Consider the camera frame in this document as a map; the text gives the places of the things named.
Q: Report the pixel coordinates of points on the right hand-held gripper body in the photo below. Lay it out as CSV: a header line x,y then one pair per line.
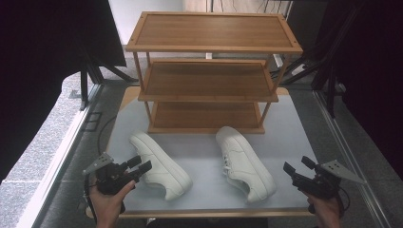
x,y
323,185

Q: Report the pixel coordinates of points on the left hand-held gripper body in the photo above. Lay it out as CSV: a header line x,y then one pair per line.
x,y
109,179

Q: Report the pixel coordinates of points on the white sneaker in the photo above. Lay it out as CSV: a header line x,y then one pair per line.
x,y
164,172
245,164

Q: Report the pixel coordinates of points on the three-tier wooden shoe rack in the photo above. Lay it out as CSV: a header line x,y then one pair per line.
x,y
209,30

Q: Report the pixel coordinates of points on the person's left hand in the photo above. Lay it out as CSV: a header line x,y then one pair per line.
x,y
109,204

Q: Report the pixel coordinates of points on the person's right hand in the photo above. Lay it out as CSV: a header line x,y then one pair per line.
x,y
326,210

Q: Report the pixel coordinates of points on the grey table mat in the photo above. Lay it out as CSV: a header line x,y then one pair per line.
x,y
202,158

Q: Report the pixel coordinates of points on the black metal stand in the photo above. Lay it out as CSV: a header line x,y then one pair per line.
x,y
84,88
331,82

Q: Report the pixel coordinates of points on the black curtain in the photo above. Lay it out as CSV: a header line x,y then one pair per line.
x,y
38,63
374,79

